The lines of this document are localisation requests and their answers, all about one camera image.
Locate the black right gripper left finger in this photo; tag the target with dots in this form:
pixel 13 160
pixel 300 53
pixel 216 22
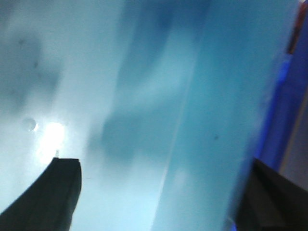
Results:
pixel 49 203

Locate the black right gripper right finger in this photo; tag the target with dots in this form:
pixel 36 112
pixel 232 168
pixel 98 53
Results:
pixel 271 203

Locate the light blue plastic box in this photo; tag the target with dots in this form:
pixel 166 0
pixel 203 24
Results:
pixel 161 101

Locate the blue bin lower shelf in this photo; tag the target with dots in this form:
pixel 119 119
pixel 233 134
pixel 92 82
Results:
pixel 291 87

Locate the red item in bin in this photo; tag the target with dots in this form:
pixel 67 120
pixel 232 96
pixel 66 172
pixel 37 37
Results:
pixel 301 14

